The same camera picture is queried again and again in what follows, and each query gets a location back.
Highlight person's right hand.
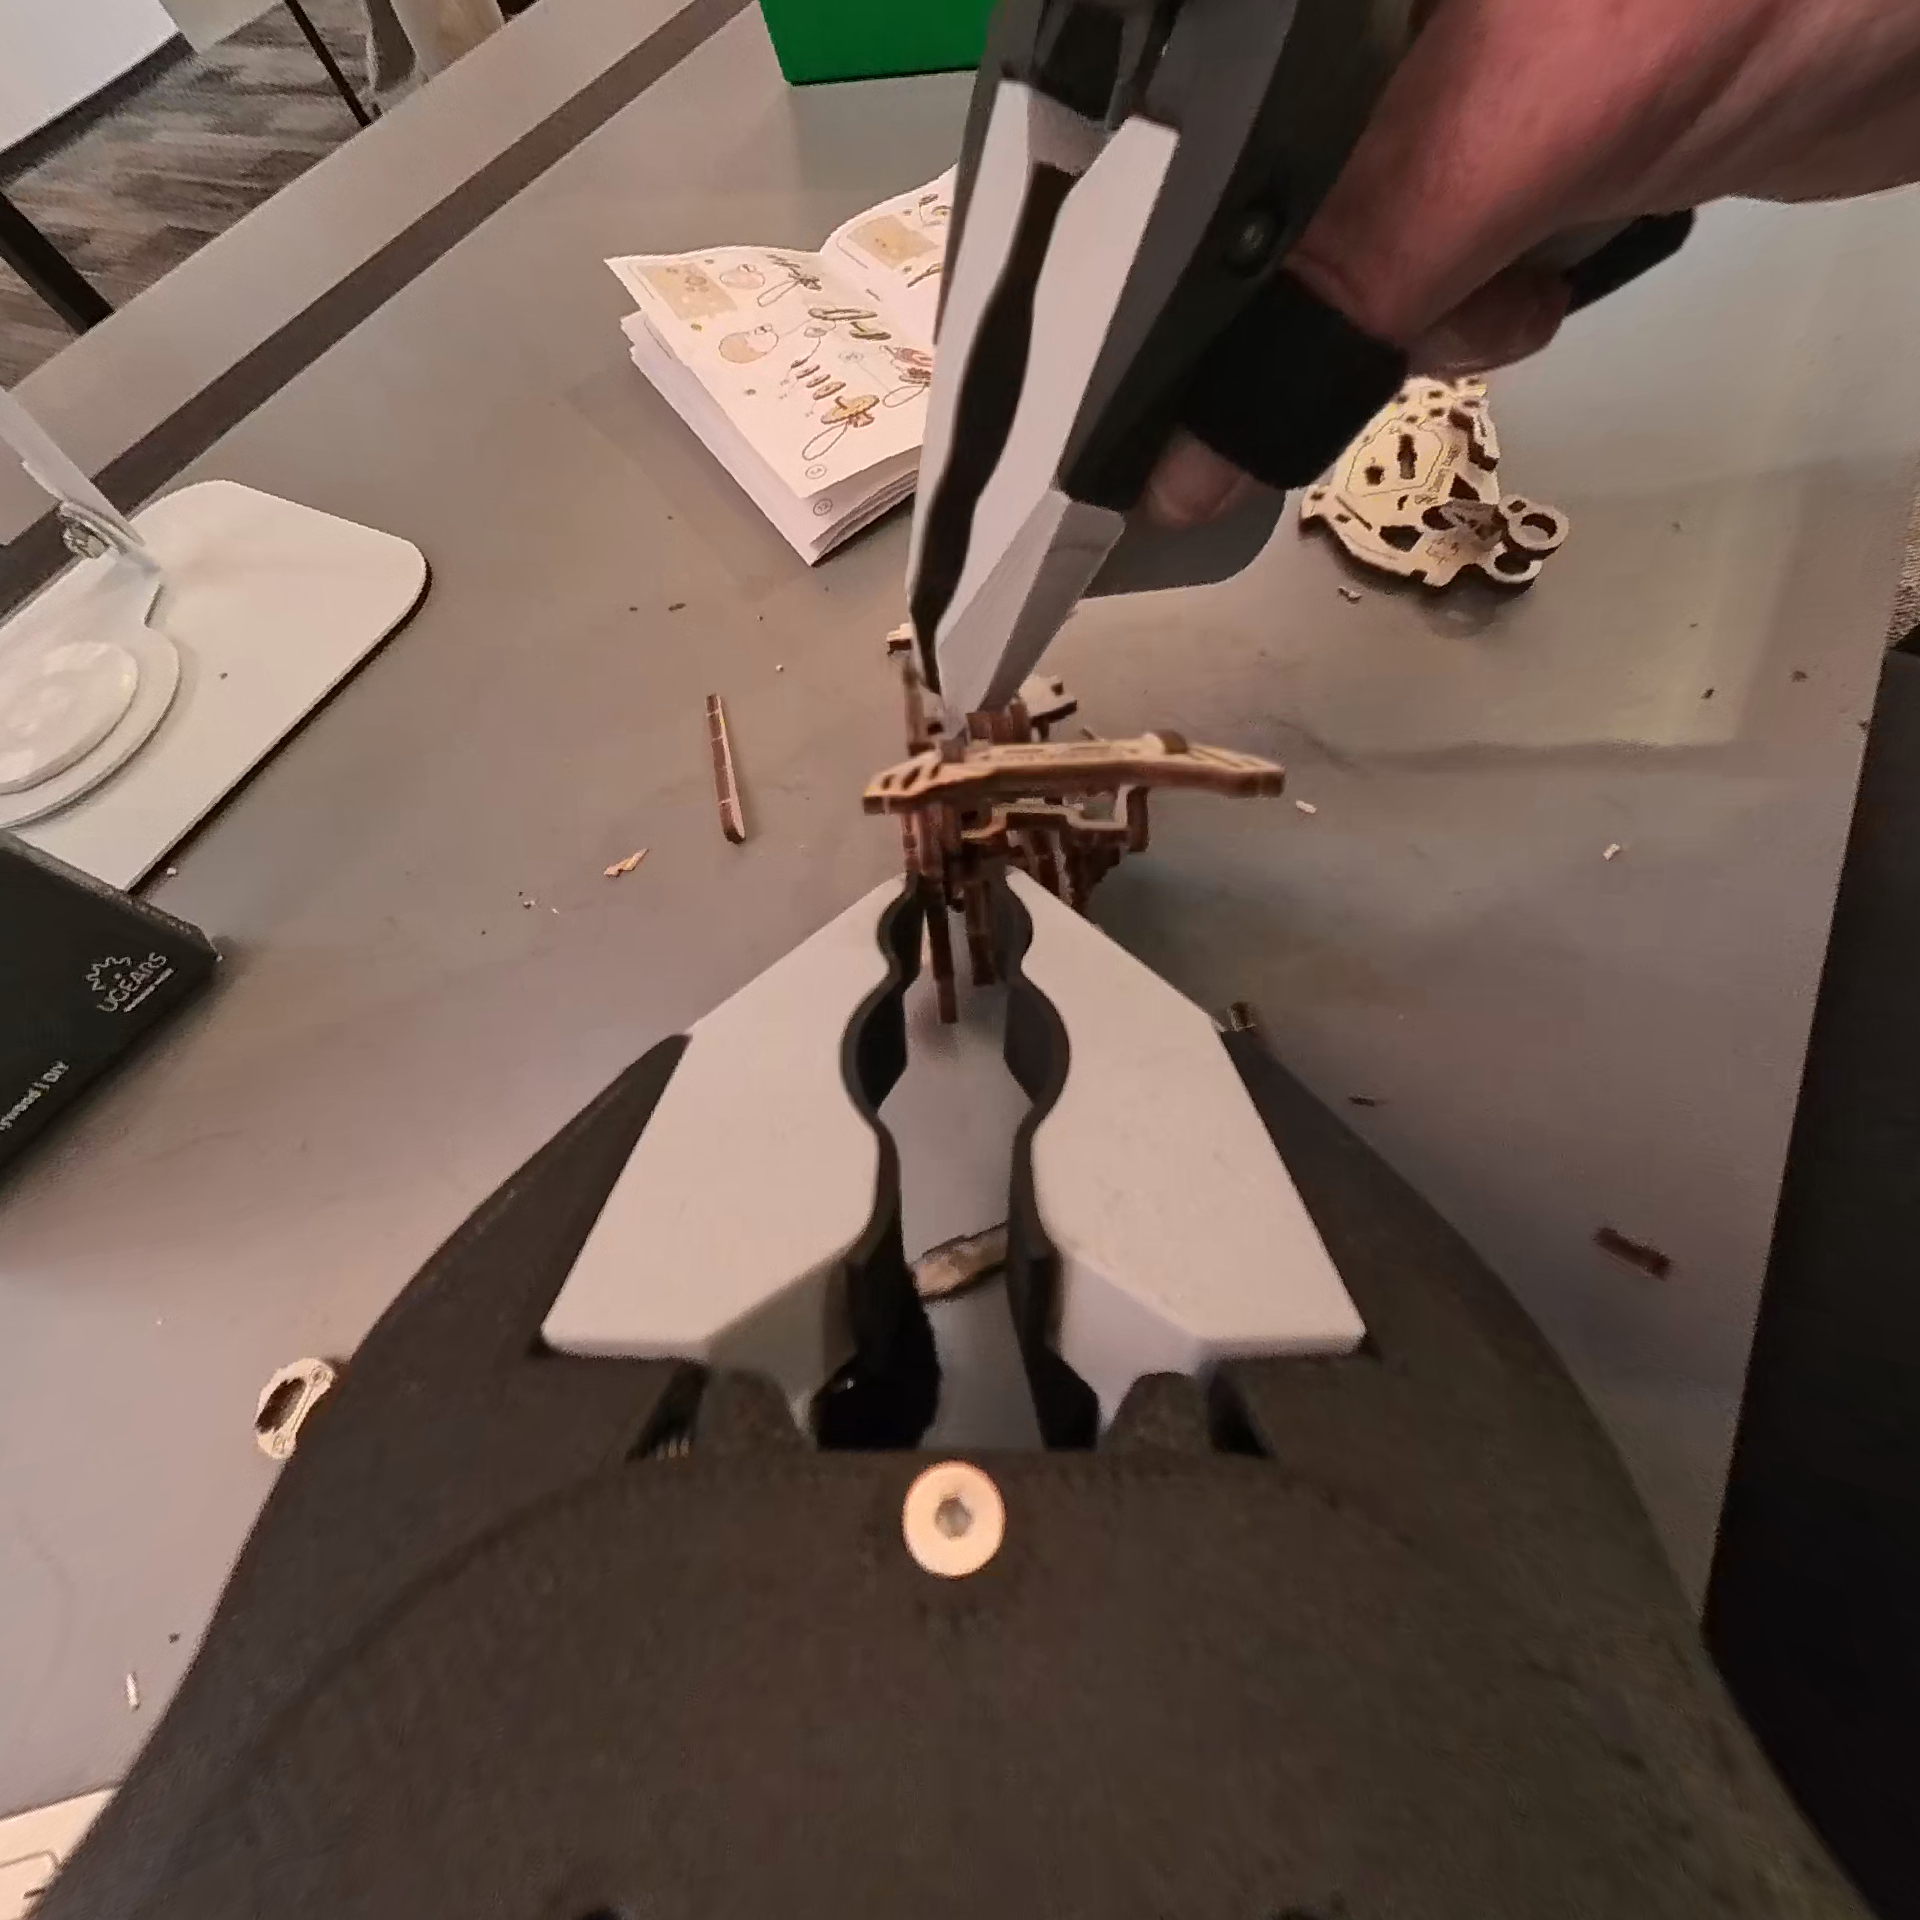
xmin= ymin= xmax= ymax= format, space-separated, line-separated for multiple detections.
xmin=1133 ymin=0 xmax=1920 ymax=530

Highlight open instruction booklet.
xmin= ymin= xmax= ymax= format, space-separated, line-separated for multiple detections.
xmin=608 ymin=166 xmax=962 ymax=568

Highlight dark model kit box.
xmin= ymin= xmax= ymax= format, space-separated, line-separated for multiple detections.
xmin=0 ymin=833 xmax=225 ymax=1188

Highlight brown wooden model assembly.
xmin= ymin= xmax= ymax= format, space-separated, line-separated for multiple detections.
xmin=863 ymin=667 xmax=1290 ymax=1024

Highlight pale flat cut sheet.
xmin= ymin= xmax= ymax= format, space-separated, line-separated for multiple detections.
xmin=0 ymin=1785 xmax=113 ymax=1900

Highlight small d-shaped wooden piece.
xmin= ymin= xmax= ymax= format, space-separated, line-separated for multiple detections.
xmin=252 ymin=1357 xmax=345 ymax=1460

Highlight stacked green plastic bins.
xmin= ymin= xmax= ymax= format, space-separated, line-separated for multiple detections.
xmin=758 ymin=0 xmax=1000 ymax=87

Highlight pointed dark wooden stick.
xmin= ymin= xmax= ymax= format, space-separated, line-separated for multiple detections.
xmin=911 ymin=1217 xmax=1008 ymax=1300

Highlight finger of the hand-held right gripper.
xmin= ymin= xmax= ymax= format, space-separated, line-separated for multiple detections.
xmin=909 ymin=78 xmax=1080 ymax=695
xmin=940 ymin=125 xmax=1181 ymax=707

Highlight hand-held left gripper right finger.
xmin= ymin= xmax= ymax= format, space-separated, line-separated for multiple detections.
xmin=1002 ymin=869 xmax=1368 ymax=1405

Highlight wooden book stand white base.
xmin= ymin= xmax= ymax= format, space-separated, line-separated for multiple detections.
xmin=0 ymin=380 xmax=429 ymax=894

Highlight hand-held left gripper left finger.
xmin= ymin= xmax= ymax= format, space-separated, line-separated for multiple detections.
xmin=538 ymin=875 xmax=909 ymax=1382

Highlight pale wooden parts sheet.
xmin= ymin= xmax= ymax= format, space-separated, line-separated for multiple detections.
xmin=1297 ymin=375 xmax=1571 ymax=592

